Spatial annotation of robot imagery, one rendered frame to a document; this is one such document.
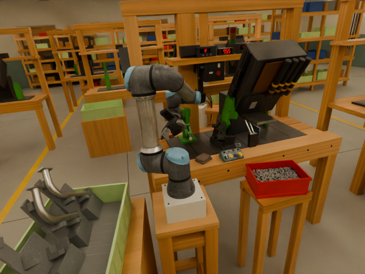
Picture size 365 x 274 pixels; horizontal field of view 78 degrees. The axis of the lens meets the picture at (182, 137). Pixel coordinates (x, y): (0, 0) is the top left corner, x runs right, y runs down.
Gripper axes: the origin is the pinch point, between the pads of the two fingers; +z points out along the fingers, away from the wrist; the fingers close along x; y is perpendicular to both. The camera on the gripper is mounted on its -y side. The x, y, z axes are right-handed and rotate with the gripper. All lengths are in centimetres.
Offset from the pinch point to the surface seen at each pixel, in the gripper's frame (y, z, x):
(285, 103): 81, -102, -79
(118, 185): 8.4, 5.8, 43.3
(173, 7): -48, -81, -34
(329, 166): 118, -41, -76
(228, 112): 31, -48, -29
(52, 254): -2, 49, 55
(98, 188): 3, 7, 53
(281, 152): 72, -30, -47
